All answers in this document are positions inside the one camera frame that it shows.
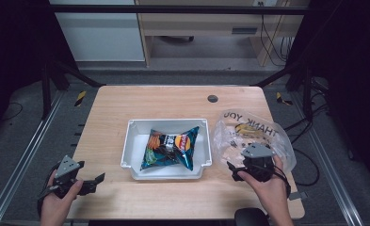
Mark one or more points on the white cabinet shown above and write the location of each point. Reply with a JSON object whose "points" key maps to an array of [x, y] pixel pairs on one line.
{"points": [[101, 34]]}

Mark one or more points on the person's left hand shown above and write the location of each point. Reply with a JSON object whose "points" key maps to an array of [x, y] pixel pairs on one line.
{"points": [[58, 204]]}

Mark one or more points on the black metal stand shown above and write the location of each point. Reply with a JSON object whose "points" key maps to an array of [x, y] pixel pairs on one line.
{"points": [[305, 88], [47, 88]]}

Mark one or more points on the round grey table grommet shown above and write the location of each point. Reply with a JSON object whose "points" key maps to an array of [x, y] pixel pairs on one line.
{"points": [[212, 99]]}

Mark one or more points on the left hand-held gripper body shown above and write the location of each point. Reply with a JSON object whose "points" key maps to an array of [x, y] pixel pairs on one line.
{"points": [[65, 175]]}

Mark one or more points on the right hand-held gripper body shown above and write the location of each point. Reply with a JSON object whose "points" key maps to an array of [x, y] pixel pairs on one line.
{"points": [[258, 160]]}

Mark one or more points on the black horizontal frame bar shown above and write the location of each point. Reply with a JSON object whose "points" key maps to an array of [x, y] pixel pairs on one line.
{"points": [[173, 9]]}

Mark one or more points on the aluminium rail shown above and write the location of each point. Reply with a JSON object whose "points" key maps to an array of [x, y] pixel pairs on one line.
{"points": [[22, 157], [327, 157]]}

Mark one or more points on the person's right hand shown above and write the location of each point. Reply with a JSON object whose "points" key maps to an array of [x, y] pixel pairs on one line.
{"points": [[267, 191]]}

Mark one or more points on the white plastic bin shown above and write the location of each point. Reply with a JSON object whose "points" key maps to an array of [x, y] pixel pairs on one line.
{"points": [[135, 147]]}

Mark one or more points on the black chair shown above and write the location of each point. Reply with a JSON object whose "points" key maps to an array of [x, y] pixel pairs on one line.
{"points": [[251, 217]]}

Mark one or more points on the clear plastic bag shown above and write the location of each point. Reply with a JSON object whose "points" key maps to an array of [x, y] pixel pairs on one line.
{"points": [[267, 132]]}

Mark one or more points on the blue chip bag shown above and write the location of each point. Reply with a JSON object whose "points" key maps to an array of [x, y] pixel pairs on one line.
{"points": [[170, 149]]}

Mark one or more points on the grey metal tab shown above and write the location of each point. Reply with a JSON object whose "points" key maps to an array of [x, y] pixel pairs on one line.
{"points": [[298, 196]]}

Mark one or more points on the yellow black tape strip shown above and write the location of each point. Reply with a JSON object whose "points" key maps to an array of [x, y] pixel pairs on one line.
{"points": [[80, 98], [281, 99]]}

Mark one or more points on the light wooden desk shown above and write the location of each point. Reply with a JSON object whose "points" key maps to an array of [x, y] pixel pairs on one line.
{"points": [[204, 28]]}

